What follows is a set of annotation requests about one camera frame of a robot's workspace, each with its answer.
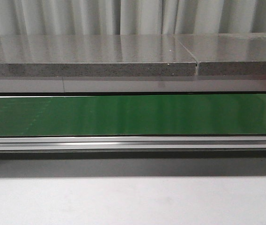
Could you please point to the aluminium conveyor side rail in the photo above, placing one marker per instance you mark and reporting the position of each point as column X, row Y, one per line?
column 91, row 144

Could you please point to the white pleated curtain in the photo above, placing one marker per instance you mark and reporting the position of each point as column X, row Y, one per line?
column 124, row 17

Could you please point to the grey stone slab right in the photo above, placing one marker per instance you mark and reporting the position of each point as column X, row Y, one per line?
column 227, row 54

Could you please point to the grey stone countertop slab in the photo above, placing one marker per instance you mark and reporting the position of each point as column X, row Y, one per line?
column 93, row 56

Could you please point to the green conveyor belt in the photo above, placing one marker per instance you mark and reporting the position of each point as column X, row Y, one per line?
column 207, row 114

